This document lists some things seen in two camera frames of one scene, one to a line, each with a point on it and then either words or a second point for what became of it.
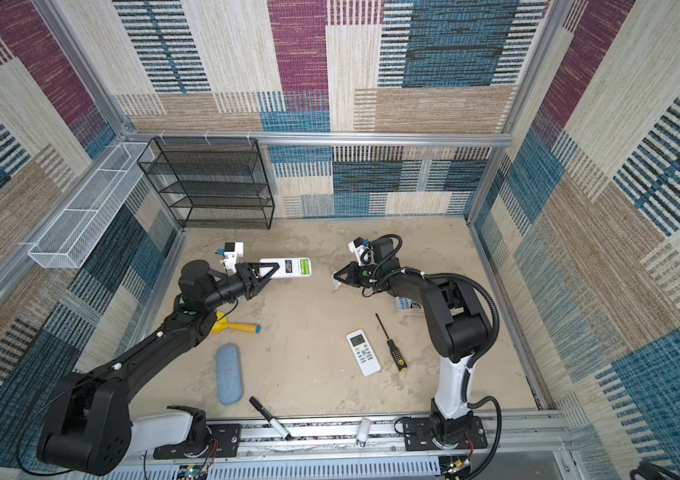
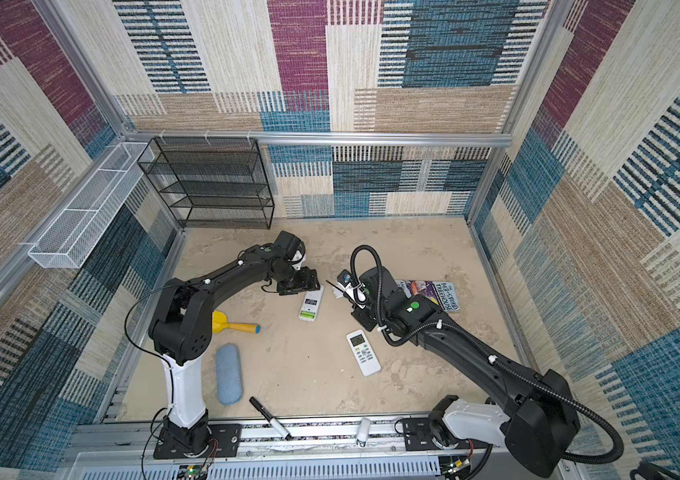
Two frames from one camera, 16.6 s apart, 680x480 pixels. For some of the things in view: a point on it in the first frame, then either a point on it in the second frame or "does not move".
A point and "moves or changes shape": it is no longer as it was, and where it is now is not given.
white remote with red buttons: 289,267 moves or changes shape
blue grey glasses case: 229,374 does not move
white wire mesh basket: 70,239 does not move
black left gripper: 245,274 → 308,282
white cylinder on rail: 363,433 does not move
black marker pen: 286,435 does not move
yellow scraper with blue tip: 222,323 does not move
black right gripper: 353,274 → 368,323
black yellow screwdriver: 398,356 → 345,294
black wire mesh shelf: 211,182 does not move
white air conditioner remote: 363,352 does not move
